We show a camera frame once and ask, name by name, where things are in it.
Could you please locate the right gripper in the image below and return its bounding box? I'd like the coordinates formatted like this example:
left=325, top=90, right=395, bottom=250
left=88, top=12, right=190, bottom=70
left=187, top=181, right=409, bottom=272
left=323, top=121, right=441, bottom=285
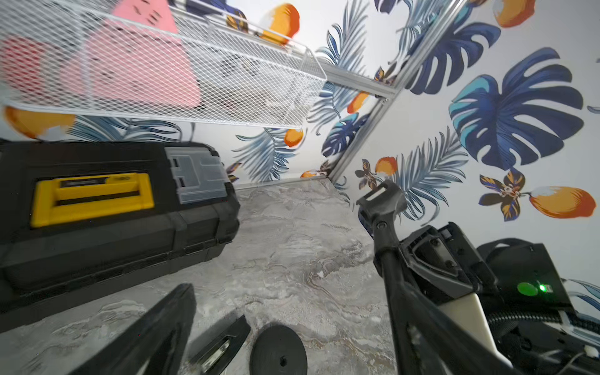
left=399, top=223, right=581, bottom=327

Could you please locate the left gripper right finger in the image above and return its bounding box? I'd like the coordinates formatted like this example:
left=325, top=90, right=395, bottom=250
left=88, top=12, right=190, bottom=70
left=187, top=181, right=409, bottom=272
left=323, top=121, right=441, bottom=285
left=374, top=248, right=516, bottom=374

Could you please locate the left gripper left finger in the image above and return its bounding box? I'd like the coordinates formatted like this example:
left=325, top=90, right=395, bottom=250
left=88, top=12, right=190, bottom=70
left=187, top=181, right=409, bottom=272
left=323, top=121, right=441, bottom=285
left=71, top=283, right=196, bottom=374

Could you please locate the black stand pole with clip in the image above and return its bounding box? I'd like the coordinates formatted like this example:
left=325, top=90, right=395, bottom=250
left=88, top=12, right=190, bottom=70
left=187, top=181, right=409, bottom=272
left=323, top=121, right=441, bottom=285
left=356, top=181, right=407, bottom=267

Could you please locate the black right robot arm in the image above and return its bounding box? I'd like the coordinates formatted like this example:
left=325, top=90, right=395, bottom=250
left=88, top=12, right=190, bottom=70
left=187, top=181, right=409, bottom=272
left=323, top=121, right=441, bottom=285
left=399, top=223, right=599, bottom=374

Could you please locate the black plastic toolbox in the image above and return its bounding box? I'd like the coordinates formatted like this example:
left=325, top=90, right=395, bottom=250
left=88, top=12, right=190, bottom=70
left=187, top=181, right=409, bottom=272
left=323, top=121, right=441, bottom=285
left=1, top=141, right=240, bottom=332

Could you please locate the pink triangular object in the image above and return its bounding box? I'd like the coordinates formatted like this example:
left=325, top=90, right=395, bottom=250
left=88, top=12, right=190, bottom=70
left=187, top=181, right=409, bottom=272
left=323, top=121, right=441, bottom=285
left=60, top=1, right=201, bottom=108

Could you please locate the white mesh wall basket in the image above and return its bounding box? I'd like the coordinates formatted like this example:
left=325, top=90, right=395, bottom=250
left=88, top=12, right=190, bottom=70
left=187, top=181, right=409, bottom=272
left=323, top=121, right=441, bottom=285
left=1, top=1, right=328, bottom=128

